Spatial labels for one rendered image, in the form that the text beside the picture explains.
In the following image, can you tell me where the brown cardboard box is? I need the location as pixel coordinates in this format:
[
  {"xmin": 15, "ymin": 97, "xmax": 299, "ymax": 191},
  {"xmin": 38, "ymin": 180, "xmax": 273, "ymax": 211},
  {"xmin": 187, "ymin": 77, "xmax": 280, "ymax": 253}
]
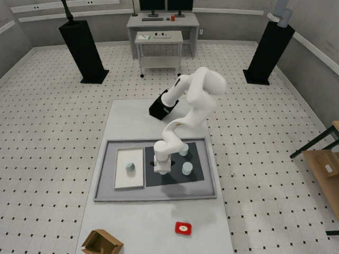
[{"xmin": 81, "ymin": 229, "xmax": 124, "ymax": 254}]

